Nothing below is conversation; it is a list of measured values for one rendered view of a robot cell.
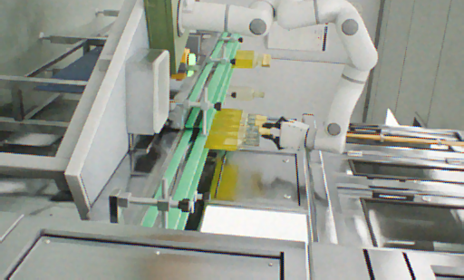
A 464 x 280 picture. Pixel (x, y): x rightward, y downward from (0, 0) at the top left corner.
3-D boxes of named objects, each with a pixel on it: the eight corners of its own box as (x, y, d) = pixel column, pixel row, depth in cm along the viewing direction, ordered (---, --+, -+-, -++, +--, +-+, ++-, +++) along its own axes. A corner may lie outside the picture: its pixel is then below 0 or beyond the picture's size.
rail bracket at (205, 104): (182, 135, 170) (219, 139, 170) (183, 87, 164) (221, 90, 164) (184, 132, 173) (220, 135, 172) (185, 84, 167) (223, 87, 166)
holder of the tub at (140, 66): (127, 149, 153) (152, 151, 153) (125, 61, 143) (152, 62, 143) (141, 129, 169) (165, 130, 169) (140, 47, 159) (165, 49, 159)
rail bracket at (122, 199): (85, 245, 111) (187, 255, 109) (81, 176, 105) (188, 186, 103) (92, 232, 115) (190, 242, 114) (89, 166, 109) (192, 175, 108)
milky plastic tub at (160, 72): (128, 133, 151) (157, 136, 151) (126, 60, 143) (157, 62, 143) (142, 113, 167) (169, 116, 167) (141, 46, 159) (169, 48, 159)
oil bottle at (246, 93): (213, 98, 264) (263, 101, 263) (213, 88, 262) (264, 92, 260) (214, 93, 269) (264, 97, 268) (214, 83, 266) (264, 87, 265)
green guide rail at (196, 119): (185, 127, 174) (207, 130, 174) (185, 124, 174) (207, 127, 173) (230, 31, 337) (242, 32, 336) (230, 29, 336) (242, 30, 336)
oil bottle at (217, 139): (184, 147, 179) (245, 152, 178) (184, 132, 177) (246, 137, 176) (187, 140, 185) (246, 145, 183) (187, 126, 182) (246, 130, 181)
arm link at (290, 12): (314, 2, 163) (313, -14, 176) (241, 14, 168) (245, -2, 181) (317, 30, 168) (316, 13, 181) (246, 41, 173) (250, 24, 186)
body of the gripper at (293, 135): (311, 147, 190) (282, 141, 194) (314, 121, 187) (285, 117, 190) (306, 155, 184) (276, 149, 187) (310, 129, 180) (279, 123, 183)
